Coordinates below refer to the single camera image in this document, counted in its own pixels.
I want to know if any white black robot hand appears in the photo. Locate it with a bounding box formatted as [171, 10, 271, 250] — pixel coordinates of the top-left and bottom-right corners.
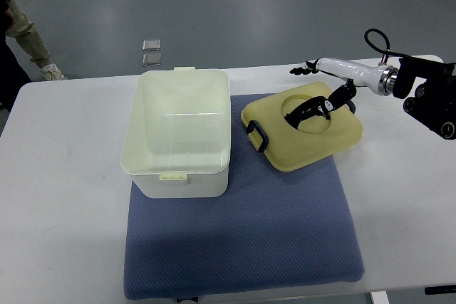
[284, 58, 398, 128]

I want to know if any yellow box lid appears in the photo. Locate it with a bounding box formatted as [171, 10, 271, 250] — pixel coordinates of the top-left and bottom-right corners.
[241, 82, 363, 172]

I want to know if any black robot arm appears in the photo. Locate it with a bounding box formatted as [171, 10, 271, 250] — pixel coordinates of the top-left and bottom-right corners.
[364, 28, 455, 140]

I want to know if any white storage box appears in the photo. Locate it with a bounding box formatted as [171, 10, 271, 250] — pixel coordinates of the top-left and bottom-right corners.
[120, 67, 231, 198]

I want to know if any blue textured mat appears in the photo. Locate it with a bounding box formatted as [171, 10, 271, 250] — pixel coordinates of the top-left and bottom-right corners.
[124, 95, 364, 300]

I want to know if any table control panel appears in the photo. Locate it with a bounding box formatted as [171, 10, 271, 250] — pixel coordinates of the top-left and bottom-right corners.
[424, 284, 456, 295]

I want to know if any lower silver floor plate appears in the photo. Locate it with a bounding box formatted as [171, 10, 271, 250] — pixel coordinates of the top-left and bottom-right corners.
[142, 53, 162, 67]

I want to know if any silver floor plate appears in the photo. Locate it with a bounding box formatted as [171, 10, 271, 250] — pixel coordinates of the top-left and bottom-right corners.
[142, 39, 161, 51]
[142, 53, 162, 67]

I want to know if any upper silver floor plate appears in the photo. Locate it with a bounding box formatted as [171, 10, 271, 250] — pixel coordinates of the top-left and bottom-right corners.
[142, 39, 161, 51]

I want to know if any person in beige trousers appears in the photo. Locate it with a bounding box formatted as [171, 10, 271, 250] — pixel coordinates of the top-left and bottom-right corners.
[6, 0, 51, 68]

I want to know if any person in black clothes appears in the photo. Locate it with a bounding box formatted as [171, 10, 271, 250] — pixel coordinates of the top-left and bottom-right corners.
[1, 0, 31, 112]

